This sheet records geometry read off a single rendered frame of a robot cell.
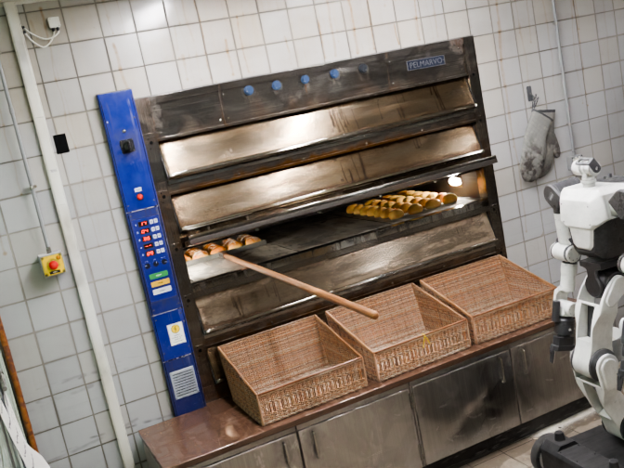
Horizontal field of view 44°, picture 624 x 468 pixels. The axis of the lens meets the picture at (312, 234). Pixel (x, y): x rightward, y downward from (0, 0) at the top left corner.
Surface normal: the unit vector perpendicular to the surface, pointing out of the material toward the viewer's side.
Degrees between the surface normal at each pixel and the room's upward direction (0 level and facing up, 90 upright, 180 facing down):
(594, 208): 85
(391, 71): 92
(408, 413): 89
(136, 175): 90
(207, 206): 70
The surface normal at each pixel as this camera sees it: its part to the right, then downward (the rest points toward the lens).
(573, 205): -0.92, 0.25
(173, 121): 0.41, 0.09
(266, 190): 0.33, -0.25
